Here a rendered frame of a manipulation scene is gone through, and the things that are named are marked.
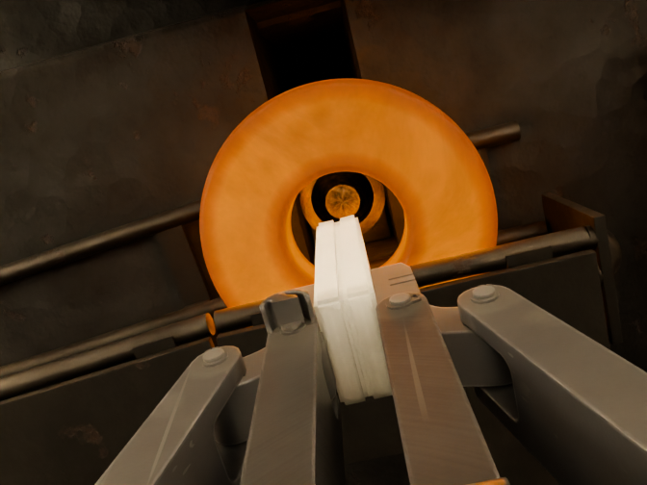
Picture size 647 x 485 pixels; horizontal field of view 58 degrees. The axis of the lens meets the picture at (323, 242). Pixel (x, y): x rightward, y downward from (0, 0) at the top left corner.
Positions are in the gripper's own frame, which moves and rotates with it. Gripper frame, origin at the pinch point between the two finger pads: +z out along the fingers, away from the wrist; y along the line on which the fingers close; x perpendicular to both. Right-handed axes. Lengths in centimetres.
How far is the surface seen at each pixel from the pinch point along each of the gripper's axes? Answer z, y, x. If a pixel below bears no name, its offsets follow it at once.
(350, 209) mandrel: 21.6, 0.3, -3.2
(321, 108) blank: 12.9, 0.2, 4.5
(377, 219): 23.4, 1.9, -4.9
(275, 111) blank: 13.0, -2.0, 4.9
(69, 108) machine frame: 21.3, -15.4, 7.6
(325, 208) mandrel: 21.7, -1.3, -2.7
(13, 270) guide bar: 19.1, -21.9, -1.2
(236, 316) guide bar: 10.6, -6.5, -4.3
